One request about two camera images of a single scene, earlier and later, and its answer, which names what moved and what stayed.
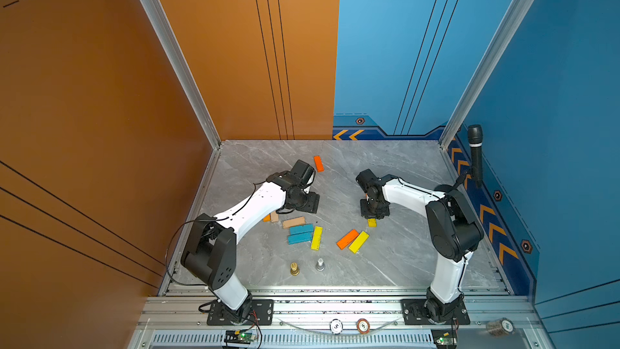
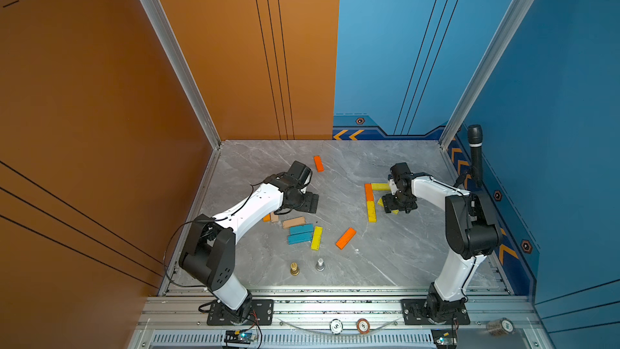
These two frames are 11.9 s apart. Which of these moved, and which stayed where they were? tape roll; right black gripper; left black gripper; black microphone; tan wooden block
Moved: right black gripper
Stayed: black microphone; left black gripper; tan wooden block; tape roll
